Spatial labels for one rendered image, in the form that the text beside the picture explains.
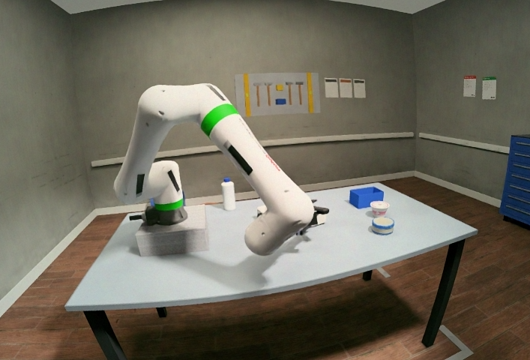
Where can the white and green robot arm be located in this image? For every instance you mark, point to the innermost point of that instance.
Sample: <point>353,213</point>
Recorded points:
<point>289,209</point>

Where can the blue open tray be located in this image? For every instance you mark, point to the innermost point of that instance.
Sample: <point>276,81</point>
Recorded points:
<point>362,197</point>

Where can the round tin with blue rim and beige lid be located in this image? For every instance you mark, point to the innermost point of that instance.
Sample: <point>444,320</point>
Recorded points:
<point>382,226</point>

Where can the grey frying pan with black handle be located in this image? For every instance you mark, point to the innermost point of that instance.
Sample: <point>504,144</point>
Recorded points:
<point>321,210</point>

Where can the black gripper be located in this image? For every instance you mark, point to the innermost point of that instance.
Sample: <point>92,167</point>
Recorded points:
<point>301,232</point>

